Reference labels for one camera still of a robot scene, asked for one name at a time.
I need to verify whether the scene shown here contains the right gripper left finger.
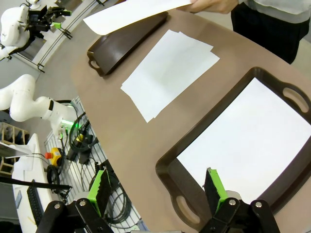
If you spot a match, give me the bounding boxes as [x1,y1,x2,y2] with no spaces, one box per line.
[36,168,115,233]

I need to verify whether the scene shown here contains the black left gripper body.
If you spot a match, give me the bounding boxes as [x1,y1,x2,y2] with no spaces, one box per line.
[24,7,53,33]

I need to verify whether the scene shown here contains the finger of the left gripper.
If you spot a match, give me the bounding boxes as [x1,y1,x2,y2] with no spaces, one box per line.
[45,21,63,30]
[50,6,73,17]

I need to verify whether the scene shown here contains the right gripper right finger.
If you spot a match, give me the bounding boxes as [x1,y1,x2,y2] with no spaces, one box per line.
[199,167,281,233]

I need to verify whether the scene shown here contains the brown plastic serving tray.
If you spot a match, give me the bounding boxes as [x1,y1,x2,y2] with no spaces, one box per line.
[155,67,311,233]
[86,11,169,77]

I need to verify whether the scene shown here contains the white A4 paper sheet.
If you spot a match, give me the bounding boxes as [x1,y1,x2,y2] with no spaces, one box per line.
[121,31,214,119]
[121,29,221,123]
[83,0,192,36]
[176,77,311,204]

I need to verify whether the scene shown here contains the person's right hand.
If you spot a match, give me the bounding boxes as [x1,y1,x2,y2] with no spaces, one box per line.
[176,0,240,15]

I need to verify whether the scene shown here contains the black flat adapter block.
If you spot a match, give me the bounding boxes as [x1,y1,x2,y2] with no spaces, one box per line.
[78,151,91,166]

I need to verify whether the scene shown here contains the black enabling pendant yellow label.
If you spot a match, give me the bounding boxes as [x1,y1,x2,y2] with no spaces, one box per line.
[67,131,94,161]

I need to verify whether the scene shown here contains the yellow emergency stop box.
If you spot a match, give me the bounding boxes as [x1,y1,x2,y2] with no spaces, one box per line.
[45,147,63,167]

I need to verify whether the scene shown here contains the black computer keyboard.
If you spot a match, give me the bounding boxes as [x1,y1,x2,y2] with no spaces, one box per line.
[26,185,44,225]

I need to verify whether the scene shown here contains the black metal rod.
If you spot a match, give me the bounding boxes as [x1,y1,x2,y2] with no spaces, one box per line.
[0,176,72,192]

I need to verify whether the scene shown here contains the white desk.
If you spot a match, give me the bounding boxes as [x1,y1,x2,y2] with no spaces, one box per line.
[11,133,64,233]

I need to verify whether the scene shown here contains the white monitor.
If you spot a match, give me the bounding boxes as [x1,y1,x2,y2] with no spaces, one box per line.
[0,141,33,159]

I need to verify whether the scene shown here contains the person in grey sweatshirt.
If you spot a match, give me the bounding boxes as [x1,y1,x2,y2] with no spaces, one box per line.
[230,0,311,65]

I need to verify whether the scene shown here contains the loose black cable loops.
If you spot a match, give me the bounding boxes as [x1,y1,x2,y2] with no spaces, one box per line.
[103,167,137,225]

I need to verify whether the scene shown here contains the slotted aluminium base plate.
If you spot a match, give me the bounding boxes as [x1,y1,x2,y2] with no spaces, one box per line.
[43,97,149,231]

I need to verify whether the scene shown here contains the black cable coil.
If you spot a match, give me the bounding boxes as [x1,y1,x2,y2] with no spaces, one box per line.
[69,111,98,153]

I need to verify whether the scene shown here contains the small black coiled cable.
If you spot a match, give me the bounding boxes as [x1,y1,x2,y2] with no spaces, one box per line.
[46,164,61,187]

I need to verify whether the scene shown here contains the wooden shelf frame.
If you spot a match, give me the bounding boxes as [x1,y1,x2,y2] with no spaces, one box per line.
[0,121,30,176]

